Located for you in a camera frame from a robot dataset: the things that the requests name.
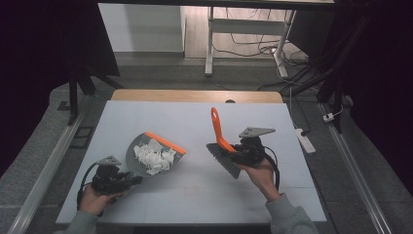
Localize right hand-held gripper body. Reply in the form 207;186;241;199
232;126;277;169

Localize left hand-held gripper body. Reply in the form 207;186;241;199
90;155;131;196

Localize grey dustpan with orange edge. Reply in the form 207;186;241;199
125;131;187;178

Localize grey brush with orange handle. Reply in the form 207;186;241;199
206;106;242;179

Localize pile of white paper scraps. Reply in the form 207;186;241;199
133;138;178;176

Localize person's left hand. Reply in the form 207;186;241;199
79;184;126;217

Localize person's right hand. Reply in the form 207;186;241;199
235;158;282;203

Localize black floor plate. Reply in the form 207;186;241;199
69;126;95;150

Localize white power strip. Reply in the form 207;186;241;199
294;128;317;155

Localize wooden table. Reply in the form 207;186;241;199
110;89;284;104

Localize black metal stand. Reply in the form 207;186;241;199
66;62;125;127
316;64;346;135

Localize left hand-held gripper black cable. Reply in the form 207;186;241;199
76;161;100;211

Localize hand-held gripper black cable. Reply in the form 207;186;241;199
76;161;100;211
263;145;281;191

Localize right hand-held gripper black cable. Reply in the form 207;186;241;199
263;145;281;191

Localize black power cable with plug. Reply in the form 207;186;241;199
288;87;312;137

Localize aluminium floor rail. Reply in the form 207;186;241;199
6;97;94;234
319;102;394;234

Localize tangle of floor cables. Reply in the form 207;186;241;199
212;8;310;66

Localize white metal desk frame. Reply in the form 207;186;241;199
204;6;298;79

